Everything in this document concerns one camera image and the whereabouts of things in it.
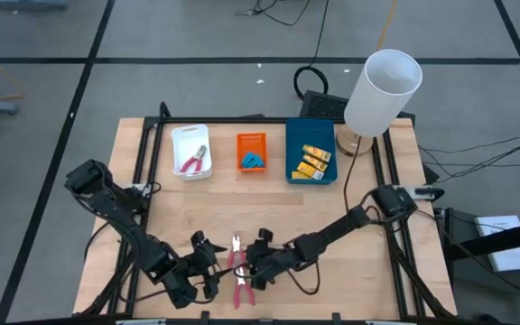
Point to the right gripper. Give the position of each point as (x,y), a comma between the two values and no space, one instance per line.
(271,262)

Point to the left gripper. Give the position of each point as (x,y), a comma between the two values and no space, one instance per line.
(203,266)

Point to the yellow green crayon box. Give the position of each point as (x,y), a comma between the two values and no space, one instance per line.
(309,169)
(298,175)
(315,163)

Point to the yellow packets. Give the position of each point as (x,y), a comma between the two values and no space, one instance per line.
(317,153)

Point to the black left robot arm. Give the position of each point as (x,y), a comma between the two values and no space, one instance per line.
(120,216)

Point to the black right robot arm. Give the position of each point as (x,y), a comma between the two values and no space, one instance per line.
(332,232)

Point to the orange plastic basket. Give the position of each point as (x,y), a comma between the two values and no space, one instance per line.
(251,142)

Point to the white plastic bin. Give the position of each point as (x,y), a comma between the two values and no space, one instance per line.
(185,135)

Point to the blue plastic bin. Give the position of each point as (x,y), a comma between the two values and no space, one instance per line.
(307,133)

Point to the black perforated box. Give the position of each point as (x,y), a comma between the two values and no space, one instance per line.
(323,106)

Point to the grey bar clamp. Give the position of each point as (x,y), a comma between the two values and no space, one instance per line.
(427,193)

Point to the white shade table lamp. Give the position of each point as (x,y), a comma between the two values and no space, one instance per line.
(384,90)

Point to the black equipment stand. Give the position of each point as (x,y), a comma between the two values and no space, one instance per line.
(494,241)

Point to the white booklet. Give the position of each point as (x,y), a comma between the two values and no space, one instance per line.
(517,259)

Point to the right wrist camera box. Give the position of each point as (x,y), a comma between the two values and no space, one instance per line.
(265,234)

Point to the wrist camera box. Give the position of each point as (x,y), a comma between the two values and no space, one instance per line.
(198,238)
(265,234)

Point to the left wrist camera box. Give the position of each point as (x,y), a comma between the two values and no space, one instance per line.
(198,238)

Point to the black aluminium table frame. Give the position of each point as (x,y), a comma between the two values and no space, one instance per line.
(224,120)

